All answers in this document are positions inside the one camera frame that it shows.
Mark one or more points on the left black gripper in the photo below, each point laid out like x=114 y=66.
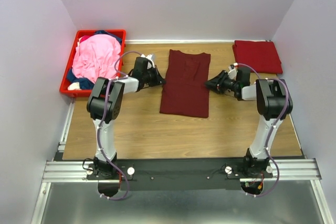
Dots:
x=158 y=78

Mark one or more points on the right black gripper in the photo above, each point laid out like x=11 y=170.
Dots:
x=214 y=83

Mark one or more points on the maroon t shirt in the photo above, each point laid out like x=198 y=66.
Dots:
x=185 y=92

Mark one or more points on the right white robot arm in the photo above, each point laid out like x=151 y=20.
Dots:
x=273 y=102

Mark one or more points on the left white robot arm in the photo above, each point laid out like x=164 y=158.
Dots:
x=104 y=105

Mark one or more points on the folded red t shirt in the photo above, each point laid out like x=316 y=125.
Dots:
x=262 y=56

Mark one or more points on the pink t shirt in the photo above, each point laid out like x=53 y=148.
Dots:
x=97 y=58

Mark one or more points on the navy blue t shirt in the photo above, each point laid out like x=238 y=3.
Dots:
x=84 y=83

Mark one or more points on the white cloth in bin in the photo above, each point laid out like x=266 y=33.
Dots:
x=74 y=86

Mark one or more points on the red plastic bin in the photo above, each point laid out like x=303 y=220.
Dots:
x=65 y=83

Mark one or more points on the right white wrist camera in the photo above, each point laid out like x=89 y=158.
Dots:
x=232 y=70

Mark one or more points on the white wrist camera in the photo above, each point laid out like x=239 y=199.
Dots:
x=150 y=60
x=232 y=70

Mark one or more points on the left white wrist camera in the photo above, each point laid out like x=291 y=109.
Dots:
x=150 y=60

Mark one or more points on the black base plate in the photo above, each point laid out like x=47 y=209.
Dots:
x=177 y=174

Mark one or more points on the aluminium frame rail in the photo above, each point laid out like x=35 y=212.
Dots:
x=293 y=195

